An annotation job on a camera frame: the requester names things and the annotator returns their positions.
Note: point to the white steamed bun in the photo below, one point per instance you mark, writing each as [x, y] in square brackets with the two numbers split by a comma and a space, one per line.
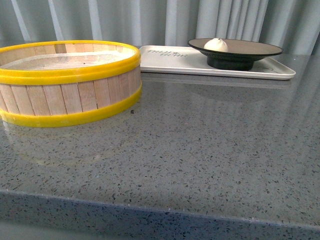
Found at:
[216, 44]

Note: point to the tan plate with black rim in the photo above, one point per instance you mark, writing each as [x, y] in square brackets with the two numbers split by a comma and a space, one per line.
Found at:
[241, 54]

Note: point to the white rectangular tray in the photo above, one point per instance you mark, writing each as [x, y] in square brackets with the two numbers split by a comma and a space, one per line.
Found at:
[188, 61]

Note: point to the wooden steamer with yellow bands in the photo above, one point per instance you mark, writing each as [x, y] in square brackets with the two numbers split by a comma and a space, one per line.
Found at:
[65, 83]

